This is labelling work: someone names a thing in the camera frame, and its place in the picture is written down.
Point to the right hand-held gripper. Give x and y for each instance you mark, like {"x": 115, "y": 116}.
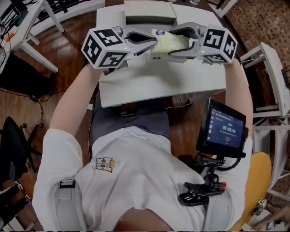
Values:
{"x": 215, "y": 40}

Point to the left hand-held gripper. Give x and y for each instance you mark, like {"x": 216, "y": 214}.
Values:
{"x": 105, "y": 48}

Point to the pale green tissues pack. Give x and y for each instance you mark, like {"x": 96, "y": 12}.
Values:
{"x": 170, "y": 43}

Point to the beige cardboard box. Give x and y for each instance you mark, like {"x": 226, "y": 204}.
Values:
{"x": 149, "y": 9}

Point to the person's right forearm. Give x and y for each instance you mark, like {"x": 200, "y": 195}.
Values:
{"x": 240, "y": 95}

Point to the person's left forearm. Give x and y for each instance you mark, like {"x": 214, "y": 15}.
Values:
{"x": 72, "y": 99}

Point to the white bench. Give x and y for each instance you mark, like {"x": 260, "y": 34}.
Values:
{"x": 74, "y": 11}

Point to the person's dark trousers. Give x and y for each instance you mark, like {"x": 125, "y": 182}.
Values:
{"x": 140, "y": 117}

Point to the black tablet screen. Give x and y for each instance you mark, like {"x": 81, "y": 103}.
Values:
{"x": 226, "y": 129}

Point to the white side table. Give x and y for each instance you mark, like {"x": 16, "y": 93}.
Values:
{"x": 27, "y": 25}

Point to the black bag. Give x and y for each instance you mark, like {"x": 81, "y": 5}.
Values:
{"x": 20, "y": 77}

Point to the person's white shirt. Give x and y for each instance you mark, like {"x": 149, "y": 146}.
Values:
{"x": 140, "y": 172}

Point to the yellow chair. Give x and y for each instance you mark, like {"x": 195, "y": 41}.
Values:
{"x": 258, "y": 181}

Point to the black office chair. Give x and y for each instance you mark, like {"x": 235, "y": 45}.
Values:
{"x": 13, "y": 145}

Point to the spare hand-held gripper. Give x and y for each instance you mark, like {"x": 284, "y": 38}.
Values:
{"x": 261, "y": 206}

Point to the white metal frame table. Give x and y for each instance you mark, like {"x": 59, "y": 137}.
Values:
{"x": 276, "y": 86}

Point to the black clamp mount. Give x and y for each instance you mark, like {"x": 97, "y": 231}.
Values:
{"x": 199, "y": 192}

